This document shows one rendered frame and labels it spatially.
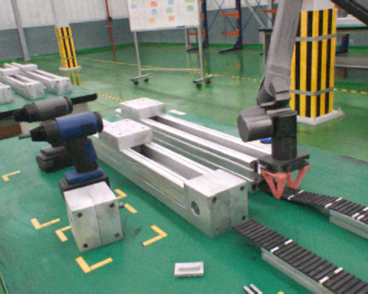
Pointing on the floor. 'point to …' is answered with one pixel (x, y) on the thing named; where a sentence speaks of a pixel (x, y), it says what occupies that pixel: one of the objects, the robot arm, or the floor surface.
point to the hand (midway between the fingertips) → (284, 191)
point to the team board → (169, 14)
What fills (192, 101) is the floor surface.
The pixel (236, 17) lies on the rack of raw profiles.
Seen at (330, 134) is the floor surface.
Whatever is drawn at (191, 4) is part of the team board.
